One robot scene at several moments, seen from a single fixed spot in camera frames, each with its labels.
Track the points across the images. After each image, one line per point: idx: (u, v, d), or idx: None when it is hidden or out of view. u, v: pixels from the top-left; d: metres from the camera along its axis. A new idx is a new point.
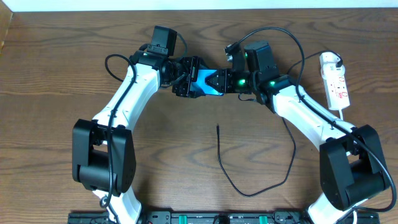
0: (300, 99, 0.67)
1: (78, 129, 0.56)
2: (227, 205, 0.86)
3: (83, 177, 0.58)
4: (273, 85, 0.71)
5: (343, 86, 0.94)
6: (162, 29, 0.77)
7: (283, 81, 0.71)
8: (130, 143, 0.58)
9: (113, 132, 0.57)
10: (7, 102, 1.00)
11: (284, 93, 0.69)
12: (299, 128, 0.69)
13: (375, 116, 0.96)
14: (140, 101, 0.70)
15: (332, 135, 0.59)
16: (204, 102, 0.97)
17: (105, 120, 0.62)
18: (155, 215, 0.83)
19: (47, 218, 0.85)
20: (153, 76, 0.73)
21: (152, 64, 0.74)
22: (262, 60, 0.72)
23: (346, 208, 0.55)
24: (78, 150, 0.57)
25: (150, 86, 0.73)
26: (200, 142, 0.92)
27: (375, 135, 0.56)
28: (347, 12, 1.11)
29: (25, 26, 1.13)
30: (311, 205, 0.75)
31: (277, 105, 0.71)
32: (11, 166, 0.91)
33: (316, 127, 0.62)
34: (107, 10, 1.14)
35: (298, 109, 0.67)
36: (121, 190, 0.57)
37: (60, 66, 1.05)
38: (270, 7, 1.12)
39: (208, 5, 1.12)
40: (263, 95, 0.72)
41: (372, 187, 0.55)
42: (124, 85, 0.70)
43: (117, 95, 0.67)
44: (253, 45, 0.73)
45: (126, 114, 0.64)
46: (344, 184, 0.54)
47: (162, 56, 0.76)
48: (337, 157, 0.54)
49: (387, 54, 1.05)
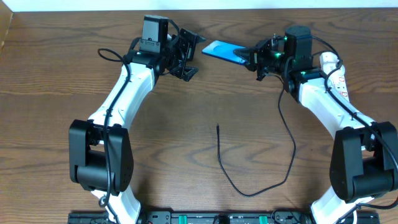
0: (327, 90, 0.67)
1: (74, 129, 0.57)
2: (227, 205, 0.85)
3: (81, 177, 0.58)
4: (303, 74, 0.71)
5: (344, 86, 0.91)
6: (152, 22, 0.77)
7: (314, 73, 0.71)
8: (127, 142, 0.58)
9: (109, 131, 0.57)
10: (7, 102, 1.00)
11: (312, 83, 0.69)
12: (319, 117, 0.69)
13: (377, 115, 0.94)
14: (135, 101, 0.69)
15: (350, 125, 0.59)
16: (204, 102, 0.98)
17: (100, 119, 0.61)
18: (155, 215, 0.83)
19: (46, 218, 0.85)
20: (148, 74, 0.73)
21: (145, 63, 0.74)
22: (301, 49, 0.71)
23: (350, 198, 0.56)
24: (73, 150, 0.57)
25: (144, 85, 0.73)
26: (200, 142, 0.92)
27: (394, 132, 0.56)
28: (346, 12, 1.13)
29: (25, 26, 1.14)
30: (314, 201, 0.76)
31: (302, 94, 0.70)
32: (10, 166, 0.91)
33: (336, 116, 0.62)
34: (108, 10, 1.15)
35: (322, 99, 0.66)
36: (119, 189, 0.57)
37: (60, 66, 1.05)
38: (268, 7, 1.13)
39: (209, 5, 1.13)
40: (291, 83, 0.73)
41: (375, 184, 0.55)
42: (119, 84, 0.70)
43: (112, 95, 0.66)
44: (295, 30, 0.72)
45: (122, 113, 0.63)
46: (352, 175, 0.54)
47: (155, 54, 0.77)
48: (351, 145, 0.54)
49: (387, 53, 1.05)
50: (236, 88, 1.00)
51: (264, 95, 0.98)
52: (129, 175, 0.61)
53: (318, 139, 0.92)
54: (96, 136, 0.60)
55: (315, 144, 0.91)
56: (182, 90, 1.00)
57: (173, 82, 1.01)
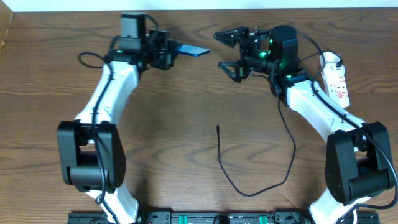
0: (314, 93, 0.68)
1: (61, 130, 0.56)
2: (227, 205, 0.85)
3: (74, 178, 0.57)
4: (289, 78, 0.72)
5: (343, 86, 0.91)
6: (129, 18, 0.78)
7: (300, 76, 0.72)
8: (117, 138, 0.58)
9: (97, 129, 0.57)
10: (7, 102, 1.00)
11: (299, 86, 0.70)
12: (309, 120, 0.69)
13: (378, 115, 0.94)
14: (122, 98, 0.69)
15: (341, 127, 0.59)
16: (204, 102, 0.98)
17: (87, 119, 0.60)
18: (155, 215, 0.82)
19: (46, 218, 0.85)
20: (130, 71, 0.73)
21: (127, 60, 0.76)
22: (286, 53, 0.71)
23: (347, 201, 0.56)
24: (64, 152, 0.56)
25: (127, 83, 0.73)
26: (200, 142, 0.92)
27: (385, 133, 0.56)
28: (346, 12, 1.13)
29: (25, 26, 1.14)
30: (313, 203, 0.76)
31: (291, 98, 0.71)
32: (10, 166, 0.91)
33: (326, 119, 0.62)
34: (108, 10, 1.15)
35: (311, 101, 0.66)
36: (114, 185, 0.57)
37: (60, 66, 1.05)
38: (269, 7, 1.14)
39: (209, 5, 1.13)
40: (278, 88, 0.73)
41: (374, 185, 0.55)
42: (101, 83, 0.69)
43: (96, 94, 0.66)
44: (281, 33, 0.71)
45: (108, 110, 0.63)
46: (349, 177, 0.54)
47: (135, 50, 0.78)
48: (345, 148, 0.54)
49: (387, 53, 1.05)
50: (236, 88, 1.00)
51: (264, 95, 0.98)
52: (122, 172, 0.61)
53: (317, 139, 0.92)
54: (85, 136, 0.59)
55: (315, 144, 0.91)
56: (182, 90, 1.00)
57: (172, 82, 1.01)
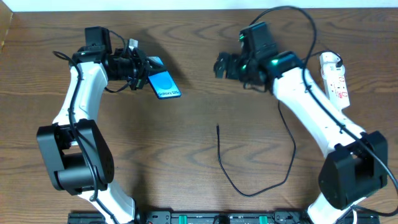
0: (307, 89, 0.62)
1: (41, 136, 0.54)
2: (227, 205, 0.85)
3: (66, 183, 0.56)
4: (273, 63, 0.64)
5: (343, 86, 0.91)
6: (92, 29, 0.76)
7: (284, 58, 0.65)
8: (97, 134, 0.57)
9: (76, 127, 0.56)
10: (7, 102, 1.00)
11: (286, 78, 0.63)
12: (297, 114, 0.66)
13: (377, 116, 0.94)
14: (94, 96, 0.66)
15: (339, 140, 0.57)
16: (204, 102, 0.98)
17: (64, 120, 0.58)
18: (155, 215, 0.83)
19: (46, 218, 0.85)
20: (98, 68, 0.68)
21: (92, 60, 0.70)
22: (259, 38, 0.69)
23: (344, 206, 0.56)
24: (48, 154, 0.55)
25: (98, 80, 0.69)
26: (199, 143, 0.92)
27: (384, 143, 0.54)
28: (346, 12, 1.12)
29: (25, 26, 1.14)
30: (311, 205, 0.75)
31: (278, 89, 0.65)
32: (10, 165, 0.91)
33: (323, 127, 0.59)
34: (108, 9, 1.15)
35: (304, 101, 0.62)
36: (106, 180, 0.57)
37: (60, 66, 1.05)
38: (268, 7, 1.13)
39: (209, 5, 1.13)
40: (263, 73, 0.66)
41: (368, 188, 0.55)
42: (71, 86, 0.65)
43: (69, 96, 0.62)
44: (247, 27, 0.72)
45: (84, 109, 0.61)
46: (346, 188, 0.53)
47: (100, 50, 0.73)
48: (344, 165, 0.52)
49: (387, 53, 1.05)
50: (236, 88, 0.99)
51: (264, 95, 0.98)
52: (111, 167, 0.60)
53: None
54: (65, 139, 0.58)
55: (315, 144, 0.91)
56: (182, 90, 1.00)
57: None
